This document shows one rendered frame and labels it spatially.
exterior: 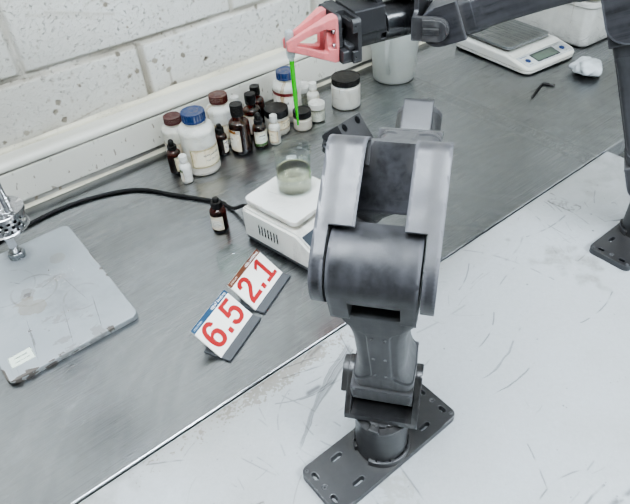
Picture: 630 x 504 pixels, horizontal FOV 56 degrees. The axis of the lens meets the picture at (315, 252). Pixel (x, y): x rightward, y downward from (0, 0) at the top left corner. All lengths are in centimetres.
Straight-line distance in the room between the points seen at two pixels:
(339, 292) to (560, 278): 63
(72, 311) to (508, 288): 68
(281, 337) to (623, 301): 52
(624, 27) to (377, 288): 60
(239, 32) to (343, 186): 101
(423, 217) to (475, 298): 54
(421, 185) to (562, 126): 100
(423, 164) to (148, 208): 82
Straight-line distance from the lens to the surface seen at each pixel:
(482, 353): 87
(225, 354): 86
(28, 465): 86
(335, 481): 73
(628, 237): 110
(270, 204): 97
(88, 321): 97
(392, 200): 46
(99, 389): 89
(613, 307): 98
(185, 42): 134
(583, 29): 178
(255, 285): 93
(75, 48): 124
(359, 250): 41
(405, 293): 41
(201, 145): 119
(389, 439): 70
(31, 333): 99
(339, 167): 43
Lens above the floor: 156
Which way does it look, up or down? 41 degrees down
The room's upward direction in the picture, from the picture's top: 4 degrees counter-clockwise
